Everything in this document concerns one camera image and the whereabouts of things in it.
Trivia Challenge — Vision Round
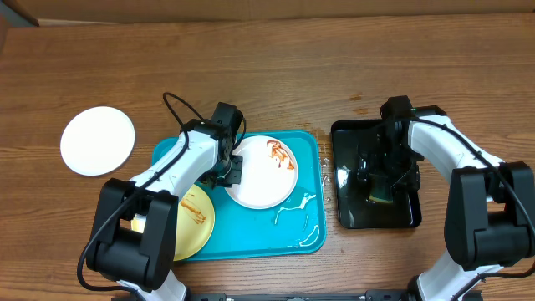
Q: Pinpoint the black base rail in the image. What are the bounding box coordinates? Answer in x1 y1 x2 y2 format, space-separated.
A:
186 290 405 301

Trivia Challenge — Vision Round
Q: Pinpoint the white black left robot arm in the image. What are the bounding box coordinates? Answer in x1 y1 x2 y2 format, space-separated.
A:
76 117 247 300

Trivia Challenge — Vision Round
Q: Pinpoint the black water tray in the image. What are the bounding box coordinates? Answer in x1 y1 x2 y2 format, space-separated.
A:
331 120 422 229

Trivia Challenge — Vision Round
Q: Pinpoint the teal plastic tray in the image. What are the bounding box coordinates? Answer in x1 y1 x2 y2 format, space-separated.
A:
150 130 328 263

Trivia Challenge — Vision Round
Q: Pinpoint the green yellow sponge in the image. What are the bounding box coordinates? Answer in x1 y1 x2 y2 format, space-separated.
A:
369 176 393 204

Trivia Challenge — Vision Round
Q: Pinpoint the white plate with sauce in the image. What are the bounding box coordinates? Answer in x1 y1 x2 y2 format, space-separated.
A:
60 106 135 176

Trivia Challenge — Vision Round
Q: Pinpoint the yellow green plate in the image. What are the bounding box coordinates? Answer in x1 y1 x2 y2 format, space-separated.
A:
130 183 217 262

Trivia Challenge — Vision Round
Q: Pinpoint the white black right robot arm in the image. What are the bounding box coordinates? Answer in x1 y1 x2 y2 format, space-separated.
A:
349 99 534 300

